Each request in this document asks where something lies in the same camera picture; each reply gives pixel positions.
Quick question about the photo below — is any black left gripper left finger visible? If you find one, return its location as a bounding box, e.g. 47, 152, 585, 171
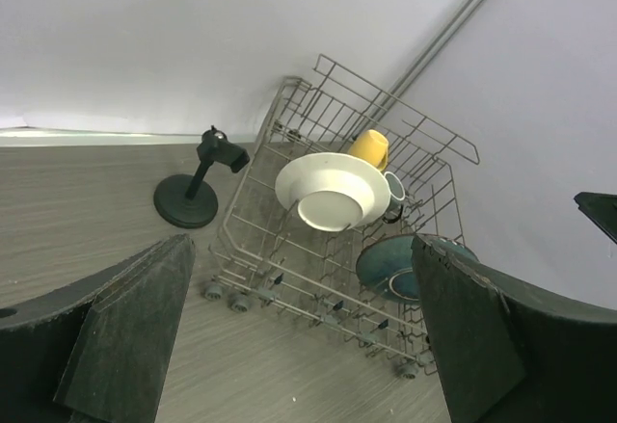
1, 234, 196, 422

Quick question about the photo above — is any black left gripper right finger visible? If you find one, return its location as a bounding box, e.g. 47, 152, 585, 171
412, 234, 616, 422

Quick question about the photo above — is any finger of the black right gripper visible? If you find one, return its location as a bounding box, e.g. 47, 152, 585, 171
574, 192, 617, 243

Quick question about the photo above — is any black phone stand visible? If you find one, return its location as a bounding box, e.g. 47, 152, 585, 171
153, 125, 250, 229

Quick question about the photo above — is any teal ceramic plate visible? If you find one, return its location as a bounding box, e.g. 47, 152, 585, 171
355, 233, 479, 304

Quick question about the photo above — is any dark green mug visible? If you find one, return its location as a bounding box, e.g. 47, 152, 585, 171
382, 172, 406, 224

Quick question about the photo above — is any white deep plate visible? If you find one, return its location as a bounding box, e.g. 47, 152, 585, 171
275, 152, 390, 232

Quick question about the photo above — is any yellow mug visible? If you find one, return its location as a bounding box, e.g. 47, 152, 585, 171
347, 129, 389, 171

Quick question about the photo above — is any grey wire dish rack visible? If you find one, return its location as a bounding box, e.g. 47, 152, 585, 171
201, 55, 480, 379

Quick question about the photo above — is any aluminium corner frame post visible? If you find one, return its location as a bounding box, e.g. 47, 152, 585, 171
371, 0, 486, 122

